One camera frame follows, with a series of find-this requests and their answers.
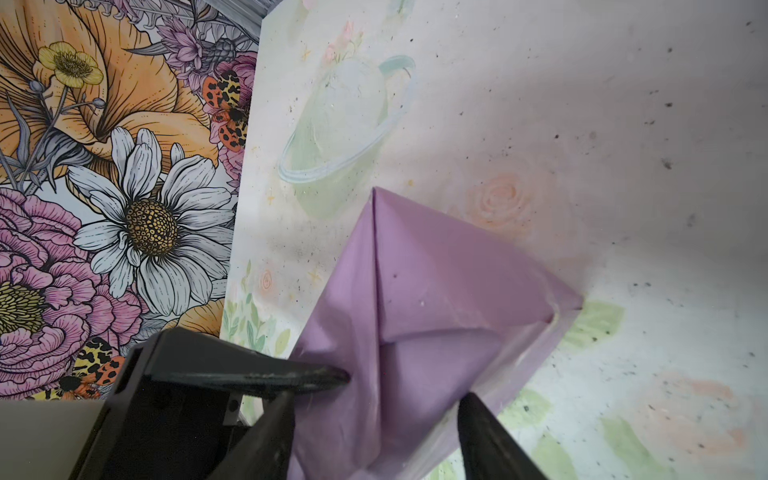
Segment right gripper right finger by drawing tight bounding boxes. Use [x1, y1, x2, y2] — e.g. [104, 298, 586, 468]
[457, 392, 546, 480]

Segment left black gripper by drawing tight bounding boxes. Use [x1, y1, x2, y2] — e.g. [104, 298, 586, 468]
[70, 328, 351, 479]

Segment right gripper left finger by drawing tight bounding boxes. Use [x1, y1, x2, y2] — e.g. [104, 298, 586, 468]
[207, 392, 295, 480]

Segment pink wrapping paper sheet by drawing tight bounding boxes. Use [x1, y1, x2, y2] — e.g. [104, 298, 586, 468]
[288, 188, 583, 479]

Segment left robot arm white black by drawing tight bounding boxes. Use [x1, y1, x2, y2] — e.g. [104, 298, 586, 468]
[1, 329, 350, 479]

